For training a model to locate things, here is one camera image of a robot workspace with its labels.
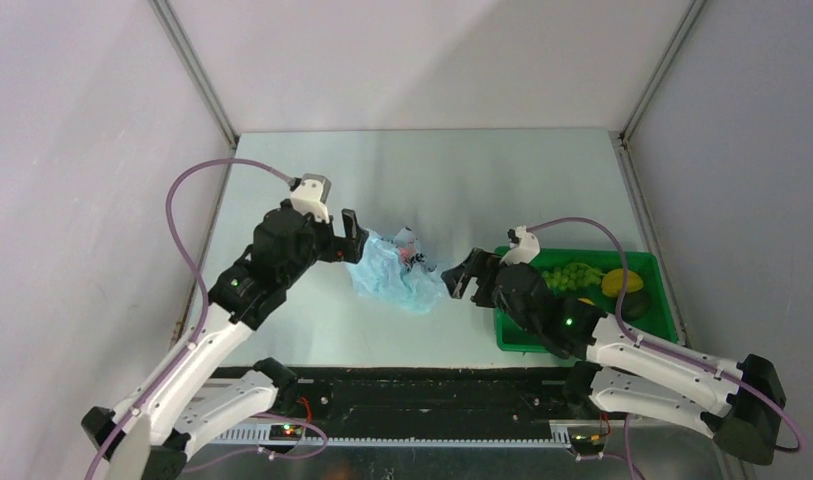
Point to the dark green fake avocado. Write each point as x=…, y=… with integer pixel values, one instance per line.
x=635, y=306

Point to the light blue plastic bag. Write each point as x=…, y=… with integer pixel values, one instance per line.
x=396, y=270

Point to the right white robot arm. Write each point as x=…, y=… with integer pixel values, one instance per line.
x=619, y=369

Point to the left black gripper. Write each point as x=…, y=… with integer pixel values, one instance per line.
x=349, y=249

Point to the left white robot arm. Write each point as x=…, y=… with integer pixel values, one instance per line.
x=154, y=432

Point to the right aluminium frame post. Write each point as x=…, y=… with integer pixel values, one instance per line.
x=662, y=68

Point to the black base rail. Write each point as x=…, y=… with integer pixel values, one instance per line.
x=426, y=404

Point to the green fake grapes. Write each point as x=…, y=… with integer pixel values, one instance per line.
x=572, y=277

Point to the left aluminium frame post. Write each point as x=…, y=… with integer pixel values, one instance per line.
x=191, y=63

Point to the aluminium frame post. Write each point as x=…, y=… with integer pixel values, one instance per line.
x=191, y=63
x=662, y=68

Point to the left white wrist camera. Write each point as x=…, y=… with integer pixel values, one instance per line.
x=309, y=197

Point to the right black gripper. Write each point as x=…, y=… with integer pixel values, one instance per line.
x=477, y=263

